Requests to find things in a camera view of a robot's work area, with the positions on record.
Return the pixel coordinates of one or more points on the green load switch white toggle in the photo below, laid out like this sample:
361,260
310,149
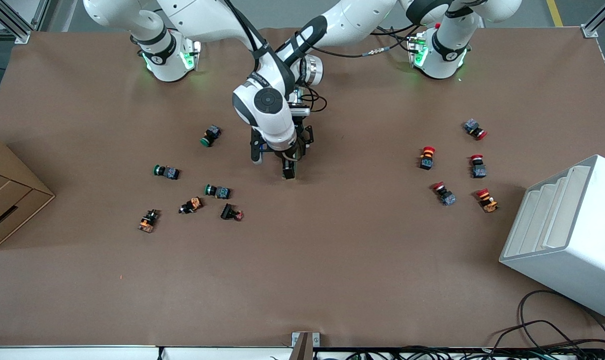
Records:
289,172

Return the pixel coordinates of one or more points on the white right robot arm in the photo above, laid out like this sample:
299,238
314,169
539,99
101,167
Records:
267,102

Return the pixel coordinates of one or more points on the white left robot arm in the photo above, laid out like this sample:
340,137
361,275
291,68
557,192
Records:
352,17

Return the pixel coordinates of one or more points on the green mushroom push button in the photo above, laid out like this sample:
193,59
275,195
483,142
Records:
212,133
170,173
221,192

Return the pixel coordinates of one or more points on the black square button red base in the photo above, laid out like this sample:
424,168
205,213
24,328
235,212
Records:
228,212

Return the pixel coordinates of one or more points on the brown table cover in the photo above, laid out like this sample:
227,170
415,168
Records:
332,250

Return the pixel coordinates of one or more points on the red striped emergency stop button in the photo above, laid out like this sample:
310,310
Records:
426,161

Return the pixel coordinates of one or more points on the red mushroom button blue base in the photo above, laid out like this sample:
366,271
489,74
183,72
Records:
472,126
478,171
447,198

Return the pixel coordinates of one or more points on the red mushroom button orange base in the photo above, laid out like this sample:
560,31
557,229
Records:
487,202

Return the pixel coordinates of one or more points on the brown cardboard box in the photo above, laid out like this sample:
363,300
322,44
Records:
7,200

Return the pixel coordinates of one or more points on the white stepped rack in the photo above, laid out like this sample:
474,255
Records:
582,260

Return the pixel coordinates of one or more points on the black switch orange base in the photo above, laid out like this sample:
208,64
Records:
147,222
192,205

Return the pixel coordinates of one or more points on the metal table bracket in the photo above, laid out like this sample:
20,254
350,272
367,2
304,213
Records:
305,345

